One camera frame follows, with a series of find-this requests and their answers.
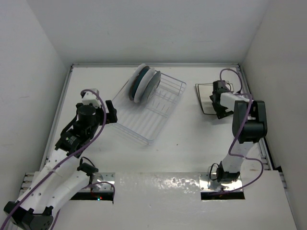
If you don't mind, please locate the red teal floral bowl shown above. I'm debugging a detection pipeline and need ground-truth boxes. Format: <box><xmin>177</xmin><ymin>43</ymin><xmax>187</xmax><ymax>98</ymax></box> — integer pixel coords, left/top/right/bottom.
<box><xmin>128</xmin><ymin>66</ymin><xmax>150</xmax><ymax>101</ymax></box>

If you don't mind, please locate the metal base plate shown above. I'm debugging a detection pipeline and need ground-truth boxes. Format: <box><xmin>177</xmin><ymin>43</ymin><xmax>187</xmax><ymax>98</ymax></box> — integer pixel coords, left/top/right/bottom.
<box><xmin>91</xmin><ymin>172</ymin><xmax>115</xmax><ymax>192</ymax></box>
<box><xmin>199</xmin><ymin>172</ymin><xmax>243</xmax><ymax>193</ymax></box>

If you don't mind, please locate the clear plastic dish rack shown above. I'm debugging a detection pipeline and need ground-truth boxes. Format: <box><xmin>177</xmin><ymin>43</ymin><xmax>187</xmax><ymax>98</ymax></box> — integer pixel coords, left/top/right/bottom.
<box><xmin>112</xmin><ymin>73</ymin><xmax>187</xmax><ymax>144</ymax></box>

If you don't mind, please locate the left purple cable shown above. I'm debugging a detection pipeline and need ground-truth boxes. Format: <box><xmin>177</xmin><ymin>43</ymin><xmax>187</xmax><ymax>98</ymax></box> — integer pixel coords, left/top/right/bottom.
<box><xmin>4</xmin><ymin>89</ymin><xmax>116</xmax><ymax>230</ymax></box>

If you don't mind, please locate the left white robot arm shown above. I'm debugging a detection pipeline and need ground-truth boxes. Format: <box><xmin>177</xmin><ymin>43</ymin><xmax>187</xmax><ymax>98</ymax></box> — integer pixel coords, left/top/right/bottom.
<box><xmin>3</xmin><ymin>100</ymin><xmax>118</xmax><ymax>230</ymax></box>

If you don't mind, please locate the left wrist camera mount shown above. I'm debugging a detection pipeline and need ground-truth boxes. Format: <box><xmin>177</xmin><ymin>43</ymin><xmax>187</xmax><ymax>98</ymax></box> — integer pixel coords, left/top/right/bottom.
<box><xmin>81</xmin><ymin>88</ymin><xmax>101</xmax><ymax>108</ymax></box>

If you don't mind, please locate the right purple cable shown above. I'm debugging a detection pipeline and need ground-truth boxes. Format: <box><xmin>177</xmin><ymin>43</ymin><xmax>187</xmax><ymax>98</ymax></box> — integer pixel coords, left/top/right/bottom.
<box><xmin>203</xmin><ymin>69</ymin><xmax>264</xmax><ymax>192</ymax></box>

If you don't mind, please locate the square plate dark rim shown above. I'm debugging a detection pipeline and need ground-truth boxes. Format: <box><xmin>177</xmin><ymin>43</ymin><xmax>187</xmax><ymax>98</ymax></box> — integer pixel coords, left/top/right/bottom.
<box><xmin>195</xmin><ymin>81</ymin><xmax>238</xmax><ymax>119</ymax></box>
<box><xmin>195</xmin><ymin>82</ymin><xmax>237</xmax><ymax>106</ymax></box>

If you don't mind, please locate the white round plate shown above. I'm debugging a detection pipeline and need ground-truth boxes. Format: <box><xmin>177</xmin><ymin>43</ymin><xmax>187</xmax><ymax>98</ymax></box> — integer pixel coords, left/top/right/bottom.
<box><xmin>126</xmin><ymin>64</ymin><xmax>155</xmax><ymax>103</ymax></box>

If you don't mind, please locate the blue floral round plate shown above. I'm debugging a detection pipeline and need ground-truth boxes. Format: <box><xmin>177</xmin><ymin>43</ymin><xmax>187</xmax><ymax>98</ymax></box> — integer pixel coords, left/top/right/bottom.
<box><xmin>141</xmin><ymin>71</ymin><xmax>161</xmax><ymax>104</ymax></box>

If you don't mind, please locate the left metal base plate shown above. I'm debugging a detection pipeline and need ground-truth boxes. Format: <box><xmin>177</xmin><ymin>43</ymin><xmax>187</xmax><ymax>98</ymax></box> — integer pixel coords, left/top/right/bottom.
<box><xmin>91</xmin><ymin>172</ymin><xmax>115</xmax><ymax>192</ymax></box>

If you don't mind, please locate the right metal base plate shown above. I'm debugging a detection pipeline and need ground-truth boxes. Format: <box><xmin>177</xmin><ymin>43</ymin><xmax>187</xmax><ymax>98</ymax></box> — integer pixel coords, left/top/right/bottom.
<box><xmin>199</xmin><ymin>172</ymin><xmax>243</xmax><ymax>193</ymax></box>

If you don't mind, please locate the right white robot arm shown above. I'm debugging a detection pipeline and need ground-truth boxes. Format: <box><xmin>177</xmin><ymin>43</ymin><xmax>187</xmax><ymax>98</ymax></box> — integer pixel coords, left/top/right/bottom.
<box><xmin>210</xmin><ymin>80</ymin><xmax>268</xmax><ymax>183</ymax></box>

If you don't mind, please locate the purple cable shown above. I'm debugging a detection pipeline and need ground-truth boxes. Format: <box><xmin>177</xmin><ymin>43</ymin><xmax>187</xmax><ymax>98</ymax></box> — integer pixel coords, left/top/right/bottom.
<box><xmin>4</xmin><ymin>89</ymin><xmax>116</xmax><ymax>230</ymax></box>
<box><xmin>203</xmin><ymin>69</ymin><xmax>264</xmax><ymax>192</ymax></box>

